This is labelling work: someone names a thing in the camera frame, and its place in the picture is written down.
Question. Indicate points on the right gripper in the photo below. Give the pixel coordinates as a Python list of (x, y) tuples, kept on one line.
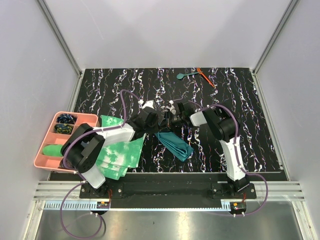
[(171, 125)]

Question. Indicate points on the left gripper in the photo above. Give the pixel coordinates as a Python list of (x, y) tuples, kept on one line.
[(156, 121)]

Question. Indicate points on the teal satin napkin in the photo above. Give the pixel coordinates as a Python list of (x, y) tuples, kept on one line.
[(177, 146)]

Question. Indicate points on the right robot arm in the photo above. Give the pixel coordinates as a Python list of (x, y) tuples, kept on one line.
[(223, 126)]

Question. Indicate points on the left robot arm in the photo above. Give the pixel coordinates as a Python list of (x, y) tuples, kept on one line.
[(84, 145)]

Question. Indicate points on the teal plastic spoon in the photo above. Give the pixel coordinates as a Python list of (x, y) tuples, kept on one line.
[(180, 76)]

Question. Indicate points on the green tie-dye cloth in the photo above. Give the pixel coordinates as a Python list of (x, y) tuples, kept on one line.
[(114, 160)]

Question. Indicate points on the orange plastic fork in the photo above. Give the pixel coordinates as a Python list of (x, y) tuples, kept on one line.
[(205, 77)]

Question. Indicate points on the black marble pattern mat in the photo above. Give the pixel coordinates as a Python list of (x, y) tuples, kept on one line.
[(112, 91)]

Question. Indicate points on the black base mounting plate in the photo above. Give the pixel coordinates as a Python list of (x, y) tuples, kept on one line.
[(166, 191)]

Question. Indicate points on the pink compartment tray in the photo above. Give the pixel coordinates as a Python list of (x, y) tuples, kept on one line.
[(52, 163)]

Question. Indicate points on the blue patterned rolled cloth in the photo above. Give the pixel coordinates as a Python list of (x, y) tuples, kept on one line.
[(66, 118)]

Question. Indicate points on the green rolled cloth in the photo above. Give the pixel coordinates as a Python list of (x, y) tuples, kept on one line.
[(52, 150)]

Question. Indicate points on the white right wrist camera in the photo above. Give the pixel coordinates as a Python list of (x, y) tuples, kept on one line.
[(171, 108)]

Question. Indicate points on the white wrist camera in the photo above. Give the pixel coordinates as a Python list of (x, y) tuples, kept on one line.
[(146, 104), (171, 108)]

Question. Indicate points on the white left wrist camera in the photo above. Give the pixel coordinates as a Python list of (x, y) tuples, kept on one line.
[(146, 104)]

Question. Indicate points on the left aluminium frame post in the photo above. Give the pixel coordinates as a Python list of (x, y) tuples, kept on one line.
[(43, 6)]

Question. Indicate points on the aluminium frame post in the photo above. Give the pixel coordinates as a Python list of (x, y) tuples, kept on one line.
[(276, 34), (43, 6)]

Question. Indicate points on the aluminium front rail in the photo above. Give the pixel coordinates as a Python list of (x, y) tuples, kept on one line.
[(67, 196)]

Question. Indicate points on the right aluminium frame post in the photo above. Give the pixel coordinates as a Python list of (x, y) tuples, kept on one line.
[(276, 34)]

